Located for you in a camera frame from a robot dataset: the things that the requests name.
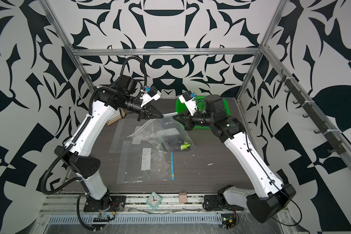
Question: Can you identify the black eggplant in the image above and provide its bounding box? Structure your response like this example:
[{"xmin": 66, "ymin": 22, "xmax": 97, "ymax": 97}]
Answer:
[{"xmin": 160, "ymin": 141, "xmax": 191, "ymax": 152}]

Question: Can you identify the black wall hook rail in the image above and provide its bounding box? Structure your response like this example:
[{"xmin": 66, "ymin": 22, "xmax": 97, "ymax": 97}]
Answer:
[{"xmin": 279, "ymin": 74, "xmax": 347, "ymax": 155}]

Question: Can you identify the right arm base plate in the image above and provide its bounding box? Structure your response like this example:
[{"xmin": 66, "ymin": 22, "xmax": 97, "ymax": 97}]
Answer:
[{"xmin": 202, "ymin": 194, "xmax": 247, "ymax": 211}]

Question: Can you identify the gold framed plant picture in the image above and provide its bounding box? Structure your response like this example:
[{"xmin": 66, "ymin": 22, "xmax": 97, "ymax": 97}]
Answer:
[{"xmin": 106, "ymin": 108, "xmax": 125, "ymax": 125}]

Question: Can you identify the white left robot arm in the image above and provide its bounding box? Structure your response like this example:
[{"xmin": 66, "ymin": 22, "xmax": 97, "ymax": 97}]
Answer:
[{"xmin": 55, "ymin": 86, "xmax": 163, "ymax": 207}]

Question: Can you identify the green plastic basket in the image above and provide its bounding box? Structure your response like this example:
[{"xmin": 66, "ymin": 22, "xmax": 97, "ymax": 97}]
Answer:
[{"xmin": 175, "ymin": 96, "xmax": 231, "ymax": 130}]

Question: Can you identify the white perforated cable duct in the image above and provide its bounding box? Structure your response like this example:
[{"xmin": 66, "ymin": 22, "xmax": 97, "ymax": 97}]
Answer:
[{"xmin": 48, "ymin": 213, "xmax": 222, "ymax": 225}]

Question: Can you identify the mint square clock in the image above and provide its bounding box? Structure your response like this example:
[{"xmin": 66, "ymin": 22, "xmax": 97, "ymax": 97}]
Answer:
[{"xmin": 146, "ymin": 192, "xmax": 162, "ymax": 210}]

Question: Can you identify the small pink block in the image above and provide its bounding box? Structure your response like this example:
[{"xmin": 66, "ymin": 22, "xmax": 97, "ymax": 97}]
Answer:
[{"xmin": 179, "ymin": 192, "xmax": 188, "ymax": 203}]

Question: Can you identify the near clear zip-top bag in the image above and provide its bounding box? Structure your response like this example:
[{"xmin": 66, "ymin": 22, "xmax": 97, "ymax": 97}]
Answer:
[{"xmin": 117, "ymin": 140, "xmax": 171, "ymax": 184}]

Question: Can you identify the small green circuit board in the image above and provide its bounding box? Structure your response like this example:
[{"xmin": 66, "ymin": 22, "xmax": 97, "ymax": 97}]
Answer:
[{"xmin": 98, "ymin": 212, "xmax": 115, "ymax": 222}]

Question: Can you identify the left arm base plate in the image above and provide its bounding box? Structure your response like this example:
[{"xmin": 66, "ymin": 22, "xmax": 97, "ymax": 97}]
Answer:
[{"xmin": 83, "ymin": 195, "xmax": 126, "ymax": 212}]

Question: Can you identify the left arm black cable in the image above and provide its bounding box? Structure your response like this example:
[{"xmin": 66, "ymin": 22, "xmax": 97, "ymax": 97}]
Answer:
[{"xmin": 40, "ymin": 56, "xmax": 148, "ymax": 232}]

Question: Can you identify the far clear zip-top bag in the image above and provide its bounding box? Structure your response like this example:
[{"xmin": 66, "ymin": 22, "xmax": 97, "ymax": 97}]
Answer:
[{"xmin": 109, "ymin": 119, "xmax": 144, "ymax": 153}]

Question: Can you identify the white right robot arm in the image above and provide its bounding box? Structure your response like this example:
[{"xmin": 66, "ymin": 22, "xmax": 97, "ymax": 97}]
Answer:
[{"xmin": 173, "ymin": 91, "xmax": 296, "ymax": 223}]

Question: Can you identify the lifted clear zip-top bag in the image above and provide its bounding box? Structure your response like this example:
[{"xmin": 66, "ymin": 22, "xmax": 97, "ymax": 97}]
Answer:
[{"xmin": 131, "ymin": 112, "xmax": 196, "ymax": 152}]

